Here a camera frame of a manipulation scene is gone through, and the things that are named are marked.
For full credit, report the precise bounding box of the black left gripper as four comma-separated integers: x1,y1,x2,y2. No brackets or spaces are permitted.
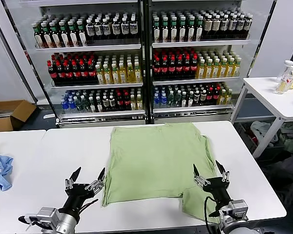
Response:
59,166,106,218

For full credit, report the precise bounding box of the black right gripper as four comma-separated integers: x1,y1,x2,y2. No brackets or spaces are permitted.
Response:
192,159,232,210

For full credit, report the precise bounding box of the light green polo shirt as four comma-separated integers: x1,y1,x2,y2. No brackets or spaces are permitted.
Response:
102,122,222,224

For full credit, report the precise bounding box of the pale green clothes pile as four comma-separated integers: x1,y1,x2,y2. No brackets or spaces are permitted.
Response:
278,121,293,154

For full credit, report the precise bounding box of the white crumpled cloth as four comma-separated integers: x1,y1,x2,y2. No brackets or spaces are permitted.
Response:
249,121,279,149

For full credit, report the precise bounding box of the dark garment pile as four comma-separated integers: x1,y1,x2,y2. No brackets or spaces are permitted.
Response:
255,153,293,208

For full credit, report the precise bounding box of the crumpled light blue cloth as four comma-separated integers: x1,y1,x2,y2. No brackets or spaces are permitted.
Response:
0,154,14,192

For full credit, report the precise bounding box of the open brown cardboard box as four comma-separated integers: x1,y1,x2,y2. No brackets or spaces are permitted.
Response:
0,99,37,132

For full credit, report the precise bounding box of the white side table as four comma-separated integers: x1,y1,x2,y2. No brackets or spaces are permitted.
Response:
230,77,293,159

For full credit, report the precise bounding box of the yellow juice bottle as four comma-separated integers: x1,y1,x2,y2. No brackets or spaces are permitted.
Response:
133,62,143,83
196,59,206,79
111,63,120,84
211,58,220,78
218,58,227,78
96,63,105,85
232,57,242,78
225,58,234,78
104,63,112,84
119,62,127,84
126,62,135,83
204,58,212,79

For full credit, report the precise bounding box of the cola bottle red cap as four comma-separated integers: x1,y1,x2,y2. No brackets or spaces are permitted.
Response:
71,60,81,84
46,60,57,85
160,57,168,80
175,56,184,79
79,60,89,84
87,60,98,84
167,57,176,80
183,56,191,79
190,55,199,79
63,60,73,85
152,57,161,80
55,60,65,85

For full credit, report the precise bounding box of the glass drinks display cabinet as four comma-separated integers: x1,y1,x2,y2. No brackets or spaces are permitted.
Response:
1,0,151,129
143,0,276,125

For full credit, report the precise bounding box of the clear bottle white cap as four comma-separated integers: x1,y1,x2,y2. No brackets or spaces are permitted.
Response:
282,60,293,74

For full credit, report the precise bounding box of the dark bottle beige label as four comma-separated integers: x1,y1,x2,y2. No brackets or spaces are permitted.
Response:
212,15,221,39
204,15,213,39

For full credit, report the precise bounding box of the dark bottle blue white label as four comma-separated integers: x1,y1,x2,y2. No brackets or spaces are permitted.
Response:
111,17,121,39
244,14,253,38
228,14,237,39
129,16,139,39
236,14,245,39
86,19,95,41
102,18,112,40
94,18,104,40
121,17,130,39
220,14,229,39

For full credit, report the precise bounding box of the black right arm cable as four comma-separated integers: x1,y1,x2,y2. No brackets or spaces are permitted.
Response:
204,196,222,234

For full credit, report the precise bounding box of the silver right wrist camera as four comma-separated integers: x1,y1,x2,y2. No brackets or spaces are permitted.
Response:
228,199,249,221

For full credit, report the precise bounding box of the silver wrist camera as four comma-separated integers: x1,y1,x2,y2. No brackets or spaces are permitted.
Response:
36,207,61,224
228,199,249,221

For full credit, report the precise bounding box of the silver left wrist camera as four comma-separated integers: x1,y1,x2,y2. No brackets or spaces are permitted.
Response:
36,207,61,224

